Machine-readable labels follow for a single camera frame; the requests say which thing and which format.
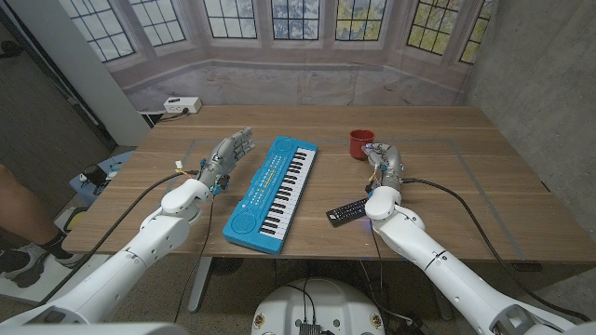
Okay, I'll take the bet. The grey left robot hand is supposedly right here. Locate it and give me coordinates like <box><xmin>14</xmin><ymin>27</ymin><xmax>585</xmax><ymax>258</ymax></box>
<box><xmin>197</xmin><ymin>127</ymin><xmax>256</xmax><ymax>194</ymax></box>

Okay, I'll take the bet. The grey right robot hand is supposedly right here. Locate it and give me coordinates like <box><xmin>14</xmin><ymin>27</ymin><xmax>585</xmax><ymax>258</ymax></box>
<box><xmin>362</xmin><ymin>142</ymin><xmax>405</xmax><ymax>192</ymax></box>

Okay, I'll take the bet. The red speckled enamel cup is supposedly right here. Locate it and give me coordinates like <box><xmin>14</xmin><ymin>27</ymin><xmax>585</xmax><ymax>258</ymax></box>
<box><xmin>349</xmin><ymin>128</ymin><xmax>376</xmax><ymax>161</ymax></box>

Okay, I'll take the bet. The blue toy piano keyboard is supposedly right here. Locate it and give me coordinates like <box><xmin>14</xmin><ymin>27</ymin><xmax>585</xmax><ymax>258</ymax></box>
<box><xmin>223</xmin><ymin>135</ymin><xmax>318</xmax><ymax>255</ymax></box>

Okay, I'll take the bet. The black TV remote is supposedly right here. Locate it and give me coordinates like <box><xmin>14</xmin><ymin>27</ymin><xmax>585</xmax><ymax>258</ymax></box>
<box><xmin>325</xmin><ymin>197</ymin><xmax>370</xmax><ymax>228</ymax></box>

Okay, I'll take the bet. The white power strip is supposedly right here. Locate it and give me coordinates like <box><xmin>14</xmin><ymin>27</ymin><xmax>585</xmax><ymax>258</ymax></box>
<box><xmin>163</xmin><ymin>96</ymin><xmax>203</xmax><ymax>114</ymax></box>

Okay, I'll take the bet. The printed window backdrop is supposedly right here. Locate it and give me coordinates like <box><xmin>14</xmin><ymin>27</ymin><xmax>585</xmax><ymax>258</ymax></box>
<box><xmin>55</xmin><ymin>0</ymin><xmax>499</xmax><ymax>114</ymax></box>

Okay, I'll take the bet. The blue stool with black device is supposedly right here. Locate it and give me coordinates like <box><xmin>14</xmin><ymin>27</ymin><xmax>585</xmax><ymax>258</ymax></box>
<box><xmin>69</xmin><ymin>150</ymin><xmax>136</xmax><ymax>207</ymax></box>

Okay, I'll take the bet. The grey table leg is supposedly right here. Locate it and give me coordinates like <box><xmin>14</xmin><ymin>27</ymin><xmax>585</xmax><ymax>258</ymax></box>
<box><xmin>187</xmin><ymin>256</ymin><xmax>213</xmax><ymax>313</ymax></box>
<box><xmin>424</xmin><ymin>278</ymin><xmax>455</xmax><ymax>321</ymax></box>

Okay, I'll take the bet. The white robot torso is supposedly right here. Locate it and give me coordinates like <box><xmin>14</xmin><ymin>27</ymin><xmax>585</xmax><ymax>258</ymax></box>
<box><xmin>251</xmin><ymin>277</ymin><xmax>386</xmax><ymax>335</ymax></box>

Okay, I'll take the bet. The person's bare leg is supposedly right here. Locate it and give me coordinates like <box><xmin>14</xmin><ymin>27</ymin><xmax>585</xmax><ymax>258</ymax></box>
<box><xmin>0</xmin><ymin>162</ymin><xmax>60</xmax><ymax>248</ymax></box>

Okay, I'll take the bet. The grey and black shoe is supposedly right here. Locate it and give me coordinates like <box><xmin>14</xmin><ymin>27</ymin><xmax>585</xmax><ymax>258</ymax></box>
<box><xmin>0</xmin><ymin>232</ymin><xmax>85</xmax><ymax>283</ymax></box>

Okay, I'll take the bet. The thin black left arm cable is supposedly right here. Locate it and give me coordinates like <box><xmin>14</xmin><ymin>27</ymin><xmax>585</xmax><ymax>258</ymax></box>
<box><xmin>172</xmin><ymin>193</ymin><xmax>216</xmax><ymax>324</ymax></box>

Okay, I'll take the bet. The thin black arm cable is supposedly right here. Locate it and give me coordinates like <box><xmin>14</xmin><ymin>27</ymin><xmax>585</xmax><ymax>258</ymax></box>
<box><xmin>172</xmin><ymin>193</ymin><xmax>216</xmax><ymax>324</ymax></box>
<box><xmin>370</xmin><ymin>227</ymin><xmax>387</xmax><ymax>322</ymax></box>

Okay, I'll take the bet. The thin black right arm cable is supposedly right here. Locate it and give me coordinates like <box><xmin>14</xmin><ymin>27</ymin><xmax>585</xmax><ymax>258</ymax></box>
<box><xmin>370</xmin><ymin>227</ymin><xmax>387</xmax><ymax>322</ymax></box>

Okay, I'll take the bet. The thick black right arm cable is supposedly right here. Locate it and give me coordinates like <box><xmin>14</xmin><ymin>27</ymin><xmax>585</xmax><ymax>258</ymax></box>
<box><xmin>401</xmin><ymin>177</ymin><xmax>593</xmax><ymax>323</ymax></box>

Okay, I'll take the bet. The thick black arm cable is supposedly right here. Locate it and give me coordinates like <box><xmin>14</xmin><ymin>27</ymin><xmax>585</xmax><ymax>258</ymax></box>
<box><xmin>401</xmin><ymin>177</ymin><xmax>593</xmax><ymax>323</ymax></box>
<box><xmin>39</xmin><ymin>169</ymin><xmax>201</xmax><ymax>306</ymax></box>

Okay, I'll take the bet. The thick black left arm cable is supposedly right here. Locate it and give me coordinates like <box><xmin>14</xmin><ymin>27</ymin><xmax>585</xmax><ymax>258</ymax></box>
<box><xmin>39</xmin><ymin>169</ymin><xmax>201</xmax><ymax>306</ymax></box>

